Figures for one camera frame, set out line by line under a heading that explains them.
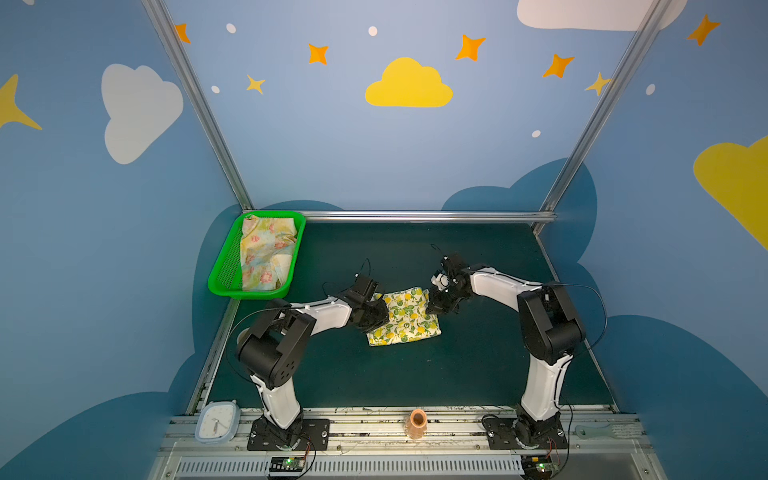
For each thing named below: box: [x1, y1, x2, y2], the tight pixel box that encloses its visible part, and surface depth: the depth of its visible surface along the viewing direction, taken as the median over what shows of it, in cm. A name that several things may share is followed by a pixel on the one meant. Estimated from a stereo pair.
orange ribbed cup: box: [405, 408, 428, 439], surface depth 69 cm
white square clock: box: [195, 400, 241, 444], surface depth 75 cm
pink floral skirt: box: [240, 214, 297, 291], surface depth 113 cm
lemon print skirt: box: [367, 287, 442, 347], surface depth 95 cm
